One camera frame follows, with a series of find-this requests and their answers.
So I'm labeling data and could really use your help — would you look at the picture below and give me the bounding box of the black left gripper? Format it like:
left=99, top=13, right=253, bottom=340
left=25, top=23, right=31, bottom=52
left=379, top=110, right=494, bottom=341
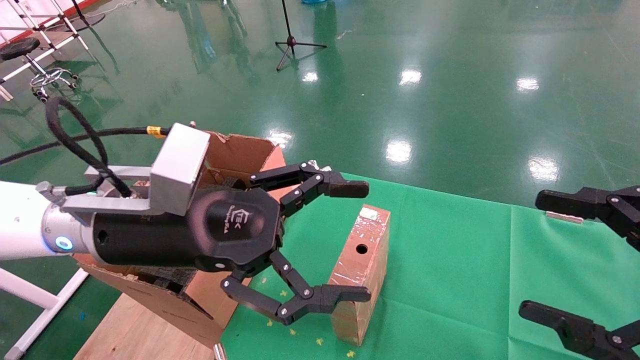
left=92, top=187, right=373, bottom=326

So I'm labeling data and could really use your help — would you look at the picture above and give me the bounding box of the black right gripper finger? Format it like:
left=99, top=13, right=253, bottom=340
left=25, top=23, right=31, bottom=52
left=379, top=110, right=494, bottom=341
left=535, top=185, right=640, bottom=251
left=518, top=300, right=640, bottom=360

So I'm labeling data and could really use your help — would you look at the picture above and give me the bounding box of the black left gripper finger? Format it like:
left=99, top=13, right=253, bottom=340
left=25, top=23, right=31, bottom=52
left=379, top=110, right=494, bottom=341
left=248, top=161, right=371, bottom=218

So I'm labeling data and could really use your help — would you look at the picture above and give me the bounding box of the small taped cardboard box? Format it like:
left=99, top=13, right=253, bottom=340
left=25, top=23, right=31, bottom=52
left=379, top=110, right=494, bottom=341
left=328, top=204, right=392, bottom=347

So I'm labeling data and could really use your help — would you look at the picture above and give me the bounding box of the large open cardboard carton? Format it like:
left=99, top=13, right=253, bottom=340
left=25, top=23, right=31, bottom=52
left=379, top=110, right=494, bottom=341
left=72, top=131, right=288, bottom=351

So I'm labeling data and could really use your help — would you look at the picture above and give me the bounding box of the black foam insert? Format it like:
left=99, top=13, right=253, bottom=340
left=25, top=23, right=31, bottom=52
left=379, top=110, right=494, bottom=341
left=127, top=265, right=201, bottom=296
left=200, top=167, right=251, bottom=192

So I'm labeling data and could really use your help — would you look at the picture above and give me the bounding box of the green table cloth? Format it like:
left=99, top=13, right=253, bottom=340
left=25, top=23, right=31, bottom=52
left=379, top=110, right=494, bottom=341
left=220, top=172, right=640, bottom=360

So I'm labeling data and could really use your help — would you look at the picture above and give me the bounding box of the black tripod stand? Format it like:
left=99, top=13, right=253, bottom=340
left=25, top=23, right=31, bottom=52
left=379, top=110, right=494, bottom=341
left=275, top=0, right=328, bottom=72

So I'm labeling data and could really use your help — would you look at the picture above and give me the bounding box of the black floor stand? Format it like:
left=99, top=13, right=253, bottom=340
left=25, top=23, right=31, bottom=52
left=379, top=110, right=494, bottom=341
left=70, top=0, right=107, bottom=28

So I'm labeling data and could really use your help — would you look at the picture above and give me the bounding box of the black round stool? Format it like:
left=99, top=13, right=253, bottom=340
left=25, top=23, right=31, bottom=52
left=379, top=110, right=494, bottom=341
left=0, top=37, right=81, bottom=103

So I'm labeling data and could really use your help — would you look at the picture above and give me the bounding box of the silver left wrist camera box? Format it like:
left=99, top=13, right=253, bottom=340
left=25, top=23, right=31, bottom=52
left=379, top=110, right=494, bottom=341
left=62, top=122, right=211, bottom=217

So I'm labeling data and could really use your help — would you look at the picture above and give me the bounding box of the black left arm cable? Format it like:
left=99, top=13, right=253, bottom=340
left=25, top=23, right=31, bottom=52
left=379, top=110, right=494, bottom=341
left=0, top=96, right=173, bottom=198

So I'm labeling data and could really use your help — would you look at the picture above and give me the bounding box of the white table support frame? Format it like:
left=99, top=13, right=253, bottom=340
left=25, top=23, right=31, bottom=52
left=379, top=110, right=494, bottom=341
left=0, top=267, right=91, bottom=360

